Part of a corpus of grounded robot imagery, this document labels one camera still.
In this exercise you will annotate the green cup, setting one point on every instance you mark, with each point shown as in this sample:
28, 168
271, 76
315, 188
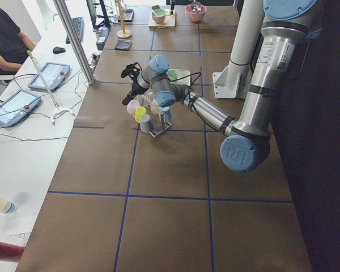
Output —
172, 74

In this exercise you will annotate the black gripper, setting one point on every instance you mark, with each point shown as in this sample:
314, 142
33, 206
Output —
135, 85

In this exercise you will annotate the black keyboard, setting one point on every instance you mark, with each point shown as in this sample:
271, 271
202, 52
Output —
78, 24

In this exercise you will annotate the paper cup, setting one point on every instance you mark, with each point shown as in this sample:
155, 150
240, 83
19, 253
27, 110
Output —
6, 206

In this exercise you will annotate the blue teach pendant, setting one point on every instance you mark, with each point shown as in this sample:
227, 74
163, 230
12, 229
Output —
53, 73
18, 107

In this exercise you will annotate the green bowl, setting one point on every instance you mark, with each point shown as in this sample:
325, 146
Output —
158, 15

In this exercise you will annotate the aluminium profile post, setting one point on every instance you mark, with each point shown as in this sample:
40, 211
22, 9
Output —
74, 40

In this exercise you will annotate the blue teach pendant near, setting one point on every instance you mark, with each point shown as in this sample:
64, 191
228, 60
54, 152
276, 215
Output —
18, 107

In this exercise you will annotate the red bottle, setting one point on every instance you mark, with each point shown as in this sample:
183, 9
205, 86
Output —
11, 252

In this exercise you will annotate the pink cup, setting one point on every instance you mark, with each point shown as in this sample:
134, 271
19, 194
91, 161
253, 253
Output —
132, 106

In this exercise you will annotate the white wire cup rack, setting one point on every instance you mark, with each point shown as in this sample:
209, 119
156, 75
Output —
153, 109

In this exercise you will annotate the beige rabbit tray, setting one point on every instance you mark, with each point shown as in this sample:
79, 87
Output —
183, 77

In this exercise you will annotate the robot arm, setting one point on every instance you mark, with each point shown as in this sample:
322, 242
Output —
247, 142
266, 37

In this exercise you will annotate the light blue cup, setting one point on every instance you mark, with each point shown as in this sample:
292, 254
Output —
166, 113

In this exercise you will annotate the grey folded cloth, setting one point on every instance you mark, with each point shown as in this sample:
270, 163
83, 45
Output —
123, 45

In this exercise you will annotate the white stick with green tip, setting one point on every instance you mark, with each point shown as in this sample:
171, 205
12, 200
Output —
58, 109

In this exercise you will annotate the yellow cup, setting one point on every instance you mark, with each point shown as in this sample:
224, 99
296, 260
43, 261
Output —
139, 112

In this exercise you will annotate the pink bowl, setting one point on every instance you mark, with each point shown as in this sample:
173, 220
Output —
195, 16

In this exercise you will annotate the blue teach pendant far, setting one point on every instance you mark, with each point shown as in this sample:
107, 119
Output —
53, 73

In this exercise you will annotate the black computer mouse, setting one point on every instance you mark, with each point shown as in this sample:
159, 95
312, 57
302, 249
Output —
58, 50

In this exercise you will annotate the wooden stand with round base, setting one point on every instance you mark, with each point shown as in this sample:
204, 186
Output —
123, 33

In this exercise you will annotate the person in black shirt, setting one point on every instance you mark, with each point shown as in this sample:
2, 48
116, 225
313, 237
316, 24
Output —
14, 45

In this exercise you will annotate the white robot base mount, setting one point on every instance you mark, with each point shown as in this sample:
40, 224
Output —
231, 85

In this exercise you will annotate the grey cup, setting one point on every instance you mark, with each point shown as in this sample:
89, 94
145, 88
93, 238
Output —
146, 124

